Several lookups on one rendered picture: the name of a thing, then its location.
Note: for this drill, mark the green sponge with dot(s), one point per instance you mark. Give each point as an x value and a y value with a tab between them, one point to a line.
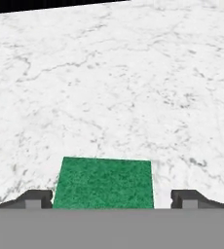
104	183

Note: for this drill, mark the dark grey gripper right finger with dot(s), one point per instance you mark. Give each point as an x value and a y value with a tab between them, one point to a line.
188	197

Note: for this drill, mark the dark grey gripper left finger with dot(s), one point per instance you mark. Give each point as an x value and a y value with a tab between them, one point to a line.
36	197

